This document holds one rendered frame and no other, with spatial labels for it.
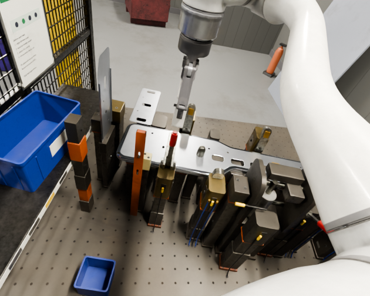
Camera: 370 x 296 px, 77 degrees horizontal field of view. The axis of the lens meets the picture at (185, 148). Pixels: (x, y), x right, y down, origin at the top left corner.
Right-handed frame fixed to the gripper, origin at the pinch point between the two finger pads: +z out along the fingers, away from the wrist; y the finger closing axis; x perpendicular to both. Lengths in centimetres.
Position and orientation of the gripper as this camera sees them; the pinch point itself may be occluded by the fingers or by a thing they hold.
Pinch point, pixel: (180, 108)
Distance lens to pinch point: 67.3
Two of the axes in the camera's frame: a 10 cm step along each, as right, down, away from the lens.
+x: -9.8, -2.0, -0.8
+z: -2.0, 7.0, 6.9
